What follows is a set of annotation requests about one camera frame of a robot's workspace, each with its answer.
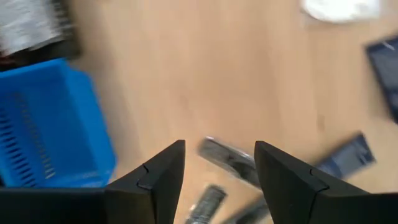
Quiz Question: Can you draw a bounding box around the black plastic basket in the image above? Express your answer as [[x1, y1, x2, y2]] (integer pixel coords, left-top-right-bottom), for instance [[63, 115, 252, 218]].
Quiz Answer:
[[0, 0, 82, 72]]

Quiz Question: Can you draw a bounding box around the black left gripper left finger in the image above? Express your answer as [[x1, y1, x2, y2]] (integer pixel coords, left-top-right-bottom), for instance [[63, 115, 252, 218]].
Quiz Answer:
[[0, 139, 187, 224]]

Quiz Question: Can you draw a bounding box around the grey metal bar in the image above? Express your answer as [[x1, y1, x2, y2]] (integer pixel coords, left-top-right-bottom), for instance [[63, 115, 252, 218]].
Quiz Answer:
[[185, 185, 228, 224], [197, 136, 261, 189]]

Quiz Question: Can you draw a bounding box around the dark blue razor packet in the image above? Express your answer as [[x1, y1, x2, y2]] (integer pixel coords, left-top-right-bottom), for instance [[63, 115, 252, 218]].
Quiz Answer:
[[313, 133, 376, 180], [365, 35, 398, 124]]

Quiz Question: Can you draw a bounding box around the clear bag of cotton swabs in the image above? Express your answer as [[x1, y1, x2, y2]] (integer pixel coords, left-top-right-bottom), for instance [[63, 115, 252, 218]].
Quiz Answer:
[[300, 0, 382, 24]]

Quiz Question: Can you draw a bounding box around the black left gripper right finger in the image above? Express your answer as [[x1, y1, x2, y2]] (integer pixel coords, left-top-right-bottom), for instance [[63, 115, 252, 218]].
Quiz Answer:
[[254, 140, 398, 224]]

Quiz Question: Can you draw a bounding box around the white printed bandage wrapper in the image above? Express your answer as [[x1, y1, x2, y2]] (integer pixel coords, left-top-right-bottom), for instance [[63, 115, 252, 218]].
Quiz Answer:
[[0, 0, 68, 56]]

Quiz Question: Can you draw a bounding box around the blue plastic basket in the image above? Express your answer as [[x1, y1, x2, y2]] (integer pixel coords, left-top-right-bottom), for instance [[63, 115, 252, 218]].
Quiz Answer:
[[0, 58, 118, 189]]

